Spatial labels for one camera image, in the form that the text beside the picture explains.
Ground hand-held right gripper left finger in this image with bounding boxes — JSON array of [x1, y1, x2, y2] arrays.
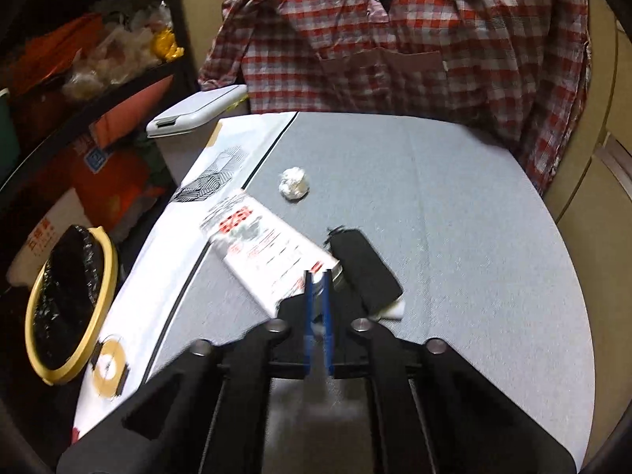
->
[[56, 271, 317, 474]]

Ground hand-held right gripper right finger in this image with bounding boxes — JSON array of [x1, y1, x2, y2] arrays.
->
[[323, 271, 578, 474]]

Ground white packet with red print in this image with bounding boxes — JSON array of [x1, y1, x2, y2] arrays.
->
[[200, 188, 347, 318]]

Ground beige bin with black liner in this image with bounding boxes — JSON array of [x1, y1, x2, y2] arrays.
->
[[24, 224, 119, 386]]

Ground black pouch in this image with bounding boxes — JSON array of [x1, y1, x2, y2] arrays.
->
[[323, 226, 404, 315]]

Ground crumpled white tissue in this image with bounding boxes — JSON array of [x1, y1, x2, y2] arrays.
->
[[278, 166, 310, 202]]

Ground beige tape roll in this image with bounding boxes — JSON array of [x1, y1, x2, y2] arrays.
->
[[92, 337, 130, 399]]

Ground orange box with blue label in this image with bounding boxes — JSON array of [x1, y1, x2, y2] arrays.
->
[[69, 79, 171, 229]]

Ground white lidded bin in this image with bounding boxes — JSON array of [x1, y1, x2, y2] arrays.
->
[[145, 84, 248, 191]]

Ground red plaid shirt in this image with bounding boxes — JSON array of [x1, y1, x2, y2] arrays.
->
[[197, 0, 593, 196]]

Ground white cardboard box red print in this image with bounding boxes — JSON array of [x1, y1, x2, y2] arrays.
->
[[7, 188, 96, 288]]

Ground beige kitchen cabinet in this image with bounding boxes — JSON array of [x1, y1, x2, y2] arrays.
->
[[543, 0, 632, 277]]

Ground yellow plastic item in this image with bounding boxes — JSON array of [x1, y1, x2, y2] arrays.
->
[[150, 28, 185, 63]]

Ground black shelf rack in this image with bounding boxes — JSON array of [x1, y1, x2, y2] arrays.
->
[[0, 0, 199, 218]]

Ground clear plastic bags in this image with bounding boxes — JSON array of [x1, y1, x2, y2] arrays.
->
[[62, 2, 171, 100]]

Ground orange-red plastic bag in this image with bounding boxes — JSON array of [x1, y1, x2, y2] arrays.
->
[[10, 12, 107, 98]]

